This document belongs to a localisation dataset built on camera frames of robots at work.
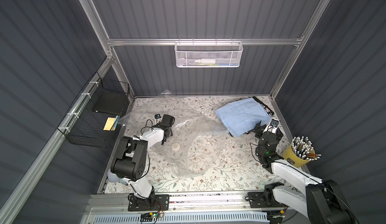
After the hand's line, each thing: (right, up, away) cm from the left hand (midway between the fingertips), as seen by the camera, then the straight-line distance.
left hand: (160, 132), depth 95 cm
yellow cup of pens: (+75, -7, -22) cm, 78 cm away
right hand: (+64, +6, -13) cm, 66 cm away
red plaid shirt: (+75, +15, +11) cm, 77 cm away
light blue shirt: (+51, +10, -4) cm, 52 cm away
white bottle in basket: (+30, +45, -1) cm, 54 cm away
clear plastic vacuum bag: (+20, -8, -1) cm, 22 cm away
